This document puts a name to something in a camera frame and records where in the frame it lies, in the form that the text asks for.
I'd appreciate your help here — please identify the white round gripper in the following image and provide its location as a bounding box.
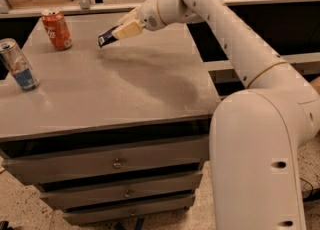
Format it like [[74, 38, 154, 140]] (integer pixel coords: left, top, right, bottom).
[[112, 0, 165, 40]]

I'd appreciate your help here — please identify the dark blue rxbar wrapper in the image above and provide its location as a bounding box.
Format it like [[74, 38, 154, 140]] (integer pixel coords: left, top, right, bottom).
[[98, 26, 117, 48]]

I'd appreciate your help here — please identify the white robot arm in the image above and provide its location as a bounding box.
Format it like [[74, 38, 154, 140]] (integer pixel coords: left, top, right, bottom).
[[113, 0, 320, 230]]

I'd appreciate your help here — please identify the orange coke can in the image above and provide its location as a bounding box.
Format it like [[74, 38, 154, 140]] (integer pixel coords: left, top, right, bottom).
[[41, 10, 72, 50]]

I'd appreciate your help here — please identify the silver blue red bull can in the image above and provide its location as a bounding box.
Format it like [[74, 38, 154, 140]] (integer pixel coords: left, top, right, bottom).
[[0, 38, 39, 91]]

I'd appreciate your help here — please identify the grey drawer cabinet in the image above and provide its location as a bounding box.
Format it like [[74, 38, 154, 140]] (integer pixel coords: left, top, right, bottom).
[[0, 14, 219, 214]]

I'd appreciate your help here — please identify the top grey drawer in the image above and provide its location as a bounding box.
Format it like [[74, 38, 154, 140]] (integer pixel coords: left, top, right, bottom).
[[3, 134, 209, 185]]

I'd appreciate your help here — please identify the grey drawer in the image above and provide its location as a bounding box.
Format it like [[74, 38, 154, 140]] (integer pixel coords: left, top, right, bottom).
[[40, 171, 202, 210], [3, 134, 209, 185], [63, 193, 195, 225]]

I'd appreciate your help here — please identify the middle grey drawer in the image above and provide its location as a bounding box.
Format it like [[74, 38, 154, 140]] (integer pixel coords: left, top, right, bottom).
[[40, 171, 202, 210]]

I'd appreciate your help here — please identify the bottom grey drawer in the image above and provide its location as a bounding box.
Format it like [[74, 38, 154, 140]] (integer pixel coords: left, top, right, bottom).
[[63, 193, 195, 225]]

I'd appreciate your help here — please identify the black floor cable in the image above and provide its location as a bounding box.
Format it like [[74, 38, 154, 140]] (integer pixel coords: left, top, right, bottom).
[[299, 177, 315, 199]]

